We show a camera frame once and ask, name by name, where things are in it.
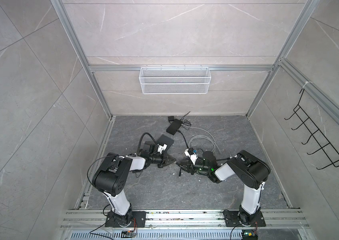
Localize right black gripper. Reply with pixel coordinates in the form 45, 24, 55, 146
178, 157, 211, 176

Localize dark grey network switch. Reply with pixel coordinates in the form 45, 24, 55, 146
157, 135, 174, 150

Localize grey ethernet cable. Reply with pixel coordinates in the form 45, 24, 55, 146
184, 125, 221, 154

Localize ribbed black network switch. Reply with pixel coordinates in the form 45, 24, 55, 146
166, 119, 182, 135

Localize black power adapter with cable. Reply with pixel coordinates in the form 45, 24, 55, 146
168, 111, 192, 130

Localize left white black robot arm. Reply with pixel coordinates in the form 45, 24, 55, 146
90, 133, 176, 223

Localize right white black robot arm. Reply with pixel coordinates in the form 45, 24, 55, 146
176, 148, 271, 227

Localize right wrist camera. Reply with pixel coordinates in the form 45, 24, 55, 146
184, 148, 198, 165

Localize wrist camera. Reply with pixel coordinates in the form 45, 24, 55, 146
157, 144, 168, 154
184, 148, 198, 165

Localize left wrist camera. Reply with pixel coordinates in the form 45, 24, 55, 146
157, 144, 168, 154

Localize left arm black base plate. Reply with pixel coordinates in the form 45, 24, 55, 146
105, 211, 147, 228

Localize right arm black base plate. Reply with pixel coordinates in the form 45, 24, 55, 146
222, 209, 266, 227

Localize white wire mesh basket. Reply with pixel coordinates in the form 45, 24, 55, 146
139, 67, 211, 95

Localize aluminium mounting rail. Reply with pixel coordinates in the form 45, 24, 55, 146
58, 209, 309, 230

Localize black wire hook rack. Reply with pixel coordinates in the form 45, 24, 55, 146
284, 89, 339, 170

